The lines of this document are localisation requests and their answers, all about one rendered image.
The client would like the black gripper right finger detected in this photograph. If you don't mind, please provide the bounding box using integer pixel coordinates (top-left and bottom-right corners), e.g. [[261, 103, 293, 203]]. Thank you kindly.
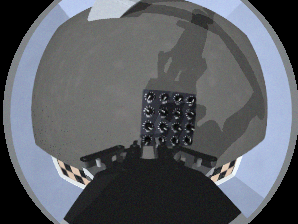
[[153, 138, 218, 179]]

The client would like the black knob box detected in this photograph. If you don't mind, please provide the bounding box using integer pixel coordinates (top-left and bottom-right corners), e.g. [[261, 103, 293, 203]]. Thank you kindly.
[[140, 89, 196, 146]]

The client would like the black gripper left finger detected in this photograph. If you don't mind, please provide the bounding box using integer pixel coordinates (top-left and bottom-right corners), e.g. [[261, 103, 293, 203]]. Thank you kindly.
[[80, 138, 143, 181]]

